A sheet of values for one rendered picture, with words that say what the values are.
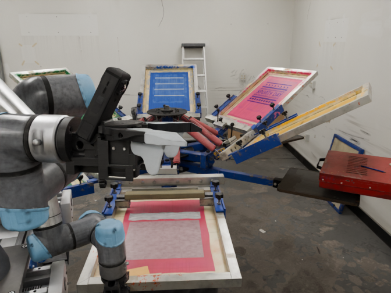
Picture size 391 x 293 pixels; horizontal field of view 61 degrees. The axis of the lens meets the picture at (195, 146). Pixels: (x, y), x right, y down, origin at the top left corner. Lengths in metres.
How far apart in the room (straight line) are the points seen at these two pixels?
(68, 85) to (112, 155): 0.51
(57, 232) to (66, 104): 0.34
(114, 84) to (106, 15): 5.35
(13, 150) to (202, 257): 1.03
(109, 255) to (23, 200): 0.40
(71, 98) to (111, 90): 0.49
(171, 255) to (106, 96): 1.05
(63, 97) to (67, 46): 5.02
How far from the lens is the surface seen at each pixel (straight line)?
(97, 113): 0.50
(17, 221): 0.62
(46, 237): 0.98
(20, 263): 1.01
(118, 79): 0.49
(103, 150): 0.49
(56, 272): 1.02
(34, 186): 0.60
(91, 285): 1.32
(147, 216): 1.73
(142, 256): 1.47
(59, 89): 0.97
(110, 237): 0.92
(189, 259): 1.43
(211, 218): 1.71
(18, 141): 0.55
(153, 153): 0.44
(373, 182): 1.98
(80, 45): 5.92
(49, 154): 0.54
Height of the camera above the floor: 1.80
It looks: 18 degrees down
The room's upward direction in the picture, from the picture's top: straight up
